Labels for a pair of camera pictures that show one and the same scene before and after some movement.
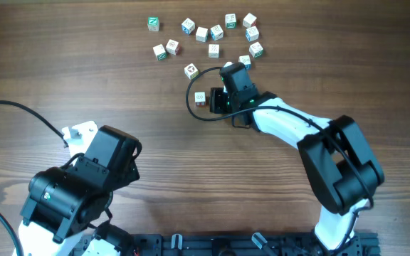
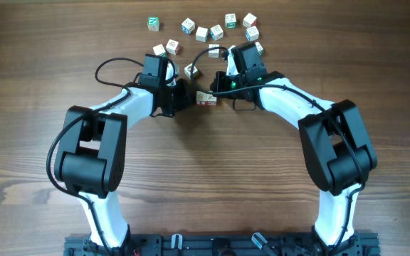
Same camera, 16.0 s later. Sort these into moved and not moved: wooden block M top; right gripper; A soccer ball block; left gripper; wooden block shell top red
Moved: right gripper; left gripper
Not moved: A soccer ball block; wooden block M top; wooden block shell top red
